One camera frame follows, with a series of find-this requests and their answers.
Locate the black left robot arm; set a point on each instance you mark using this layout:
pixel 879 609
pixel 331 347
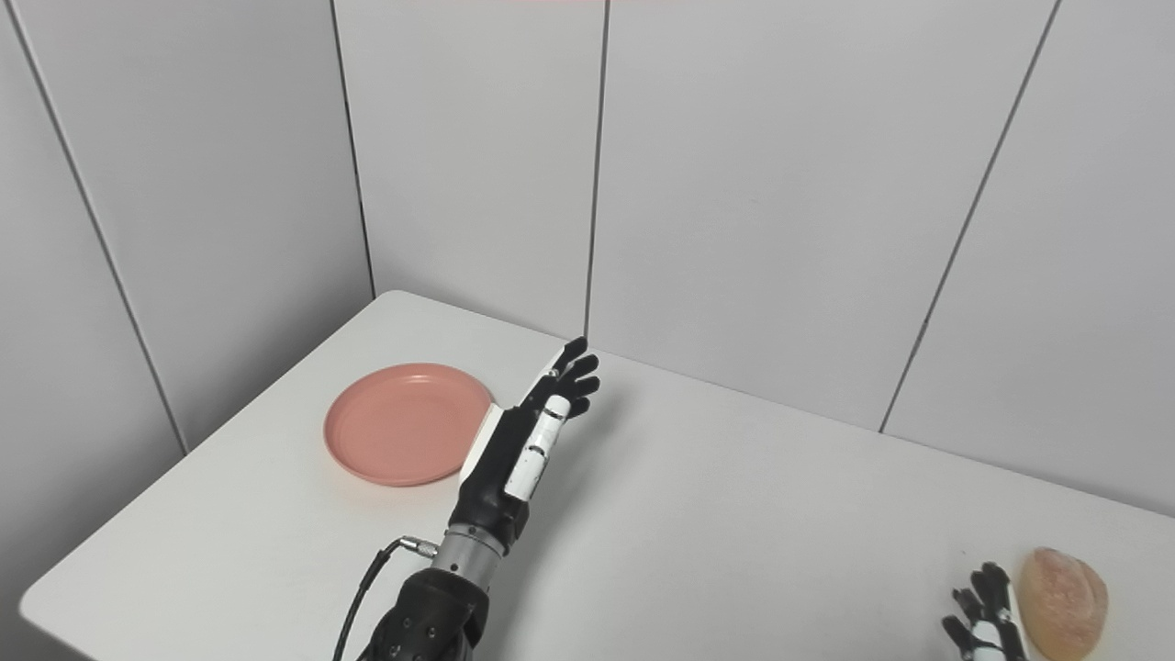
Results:
pixel 436 615

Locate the brown bread roll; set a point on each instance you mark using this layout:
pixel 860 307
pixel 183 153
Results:
pixel 1065 606

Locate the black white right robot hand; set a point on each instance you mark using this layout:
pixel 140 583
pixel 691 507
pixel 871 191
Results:
pixel 987 633

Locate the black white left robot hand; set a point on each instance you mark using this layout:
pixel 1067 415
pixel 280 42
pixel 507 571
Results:
pixel 500 477

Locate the pink round plate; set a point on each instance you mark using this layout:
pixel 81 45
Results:
pixel 404 424

